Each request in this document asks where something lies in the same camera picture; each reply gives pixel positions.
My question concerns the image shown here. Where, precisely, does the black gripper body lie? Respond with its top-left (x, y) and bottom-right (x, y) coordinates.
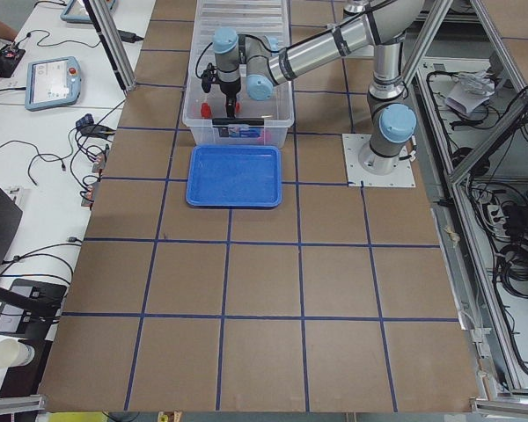
top-left (216, 66), bottom-right (241, 98)

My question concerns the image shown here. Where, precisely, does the clear plastic box lid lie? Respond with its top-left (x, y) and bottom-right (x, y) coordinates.
top-left (193, 0), bottom-right (290, 47)

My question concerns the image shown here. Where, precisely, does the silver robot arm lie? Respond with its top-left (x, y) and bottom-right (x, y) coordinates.
top-left (198, 0), bottom-right (423, 176)

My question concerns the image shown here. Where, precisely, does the red block in box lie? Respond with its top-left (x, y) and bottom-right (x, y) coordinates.
top-left (260, 129), bottom-right (272, 145)
top-left (200, 102), bottom-right (212, 119)

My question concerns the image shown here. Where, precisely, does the clear plastic storage box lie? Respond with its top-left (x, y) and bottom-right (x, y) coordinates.
top-left (182, 1), bottom-right (294, 149)

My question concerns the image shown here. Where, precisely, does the blue plastic tray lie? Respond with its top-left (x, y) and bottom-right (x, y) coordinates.
top-left (186, 145), bottom-right (282, 208)

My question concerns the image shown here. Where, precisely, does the black power adapter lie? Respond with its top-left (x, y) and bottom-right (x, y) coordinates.
top-left (118, 30), bottom-right (144, 43)

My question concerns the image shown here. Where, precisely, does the teach pendant with red button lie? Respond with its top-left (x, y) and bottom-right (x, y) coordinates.
top-left (25, 56), bottom-right (81, 111)

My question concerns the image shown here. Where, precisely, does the black monitor stand base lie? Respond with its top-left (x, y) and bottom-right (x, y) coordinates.
top-left (0, 278), bottom-right (67, 339)

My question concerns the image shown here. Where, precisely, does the white paper cup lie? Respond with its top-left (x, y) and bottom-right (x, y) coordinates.
top-left (0, 338), bottom-right (35, 369)

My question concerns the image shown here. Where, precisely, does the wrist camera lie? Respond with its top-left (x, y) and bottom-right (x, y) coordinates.
top-left (201, 62), bottom-right (218, 93)

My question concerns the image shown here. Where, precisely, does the black box latch handle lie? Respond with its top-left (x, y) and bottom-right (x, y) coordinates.
top-left (212, 117), bottom-right (265, 127)

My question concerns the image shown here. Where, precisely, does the aluminium frame post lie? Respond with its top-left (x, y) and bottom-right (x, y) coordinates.
top-left (84, 0), bottom-right (136, 92)

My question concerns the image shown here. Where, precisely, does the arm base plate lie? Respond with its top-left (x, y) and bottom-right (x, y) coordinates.
top-left (342, 134), bottom-right (416, 188)

